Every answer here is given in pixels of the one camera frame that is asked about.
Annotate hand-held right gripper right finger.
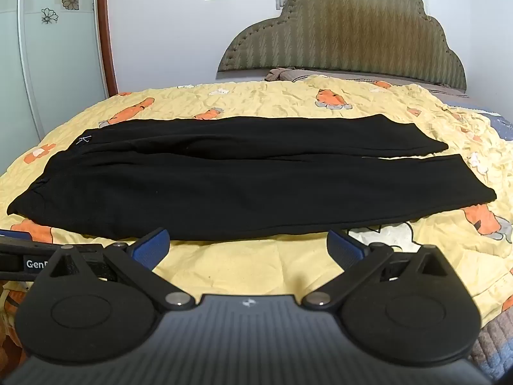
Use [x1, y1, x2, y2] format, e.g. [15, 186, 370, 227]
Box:
[302, 230, 461, 309]

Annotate grey brown pillow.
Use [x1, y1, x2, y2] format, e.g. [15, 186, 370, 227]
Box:
[286, 67, 469, 98]

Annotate flower print wardrobe door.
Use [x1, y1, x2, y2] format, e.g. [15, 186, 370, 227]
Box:
[0, 0, 99, 179]

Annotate brown wooden door frame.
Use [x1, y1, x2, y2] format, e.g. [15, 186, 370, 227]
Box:
[94, 0, 119, 99]

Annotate brown crumpled cloth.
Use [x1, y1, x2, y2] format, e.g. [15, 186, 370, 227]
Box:
[265, 68, 298, 82]

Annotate olive padded headboard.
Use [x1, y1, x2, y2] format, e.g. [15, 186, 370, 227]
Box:
[217, 0, 468, 91]

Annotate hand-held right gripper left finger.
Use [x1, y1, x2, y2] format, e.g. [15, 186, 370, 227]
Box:
[38, 228, 197, 311]

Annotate black pants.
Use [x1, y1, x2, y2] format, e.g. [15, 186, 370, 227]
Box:
[7, 114, 498, 242]

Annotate grey patterned bed sheet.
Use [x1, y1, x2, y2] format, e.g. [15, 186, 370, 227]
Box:
[468, 316, 513, 382]

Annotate yellow carrot print blanket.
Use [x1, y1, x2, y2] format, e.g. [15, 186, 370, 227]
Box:
[0, 75, 513, 370]

